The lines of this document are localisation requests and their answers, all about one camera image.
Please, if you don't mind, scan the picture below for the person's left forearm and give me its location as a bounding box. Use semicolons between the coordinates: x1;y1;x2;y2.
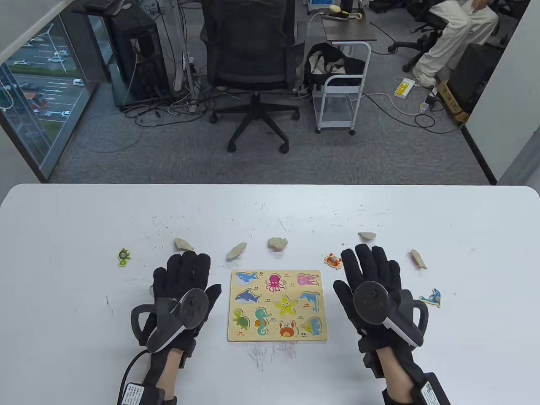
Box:
143;347;187;405

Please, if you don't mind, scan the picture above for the person's right forearm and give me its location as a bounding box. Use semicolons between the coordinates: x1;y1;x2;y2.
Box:
363;346;427;405

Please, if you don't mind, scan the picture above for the black mesh office chair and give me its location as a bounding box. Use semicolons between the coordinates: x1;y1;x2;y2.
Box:
200;0;307;154

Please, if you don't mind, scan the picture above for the white metal desk leg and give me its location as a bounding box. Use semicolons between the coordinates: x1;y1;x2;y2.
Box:
176;0;200;113

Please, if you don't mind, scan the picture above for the black grey hand controller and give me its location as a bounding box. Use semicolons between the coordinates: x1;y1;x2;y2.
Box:
354;281;429;347
131;288;210;353

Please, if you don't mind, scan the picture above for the black bag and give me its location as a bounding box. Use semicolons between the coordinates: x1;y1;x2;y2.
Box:
304;42;367;91

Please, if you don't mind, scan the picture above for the dark brown side table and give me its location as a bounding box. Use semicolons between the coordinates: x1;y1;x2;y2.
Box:
322;9;377;43

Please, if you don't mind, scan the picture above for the black keyboard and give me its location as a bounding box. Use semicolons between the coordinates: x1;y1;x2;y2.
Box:
84;0;127;16

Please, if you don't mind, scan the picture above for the glass window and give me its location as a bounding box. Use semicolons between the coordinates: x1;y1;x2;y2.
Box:
0;11;100;183

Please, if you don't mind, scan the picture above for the white yellow power strip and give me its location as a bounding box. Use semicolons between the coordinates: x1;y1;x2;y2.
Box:
394;78;416;100

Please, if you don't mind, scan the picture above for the person's right hand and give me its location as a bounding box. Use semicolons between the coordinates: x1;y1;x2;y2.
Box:
333;244;406;353

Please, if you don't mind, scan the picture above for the white rolling cart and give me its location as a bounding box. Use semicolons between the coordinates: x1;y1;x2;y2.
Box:
314;41;372;135

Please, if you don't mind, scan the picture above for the cardboard box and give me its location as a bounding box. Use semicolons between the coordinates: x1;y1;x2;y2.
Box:
436;80;470;124

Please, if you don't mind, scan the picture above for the black cabinet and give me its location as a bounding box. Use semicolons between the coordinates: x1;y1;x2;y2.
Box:
446;42;505;114

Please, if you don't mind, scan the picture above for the blue dolphin puzzle piece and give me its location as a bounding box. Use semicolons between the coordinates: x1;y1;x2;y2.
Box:
418;289;442;308

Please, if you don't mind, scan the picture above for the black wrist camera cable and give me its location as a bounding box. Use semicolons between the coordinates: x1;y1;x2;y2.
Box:
118;350;150;397

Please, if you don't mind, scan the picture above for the black computer tower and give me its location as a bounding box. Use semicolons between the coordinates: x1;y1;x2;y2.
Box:
109;8;171;107

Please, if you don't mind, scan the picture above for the black swivel chair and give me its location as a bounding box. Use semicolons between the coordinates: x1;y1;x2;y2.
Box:
387;0;453;73

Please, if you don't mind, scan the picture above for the wooden sea animal puzzle frame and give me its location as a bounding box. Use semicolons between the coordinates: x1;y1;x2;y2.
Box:
228;270;328;342

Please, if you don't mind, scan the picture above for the person's left hand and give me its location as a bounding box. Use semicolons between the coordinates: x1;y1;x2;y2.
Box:
153;252;222;356

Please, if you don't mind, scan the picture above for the black floor cable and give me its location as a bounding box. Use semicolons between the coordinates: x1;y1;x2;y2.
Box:
363;95;464;135

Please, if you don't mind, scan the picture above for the tangle of floor cables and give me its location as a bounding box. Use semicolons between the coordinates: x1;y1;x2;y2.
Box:
119;82;211;127

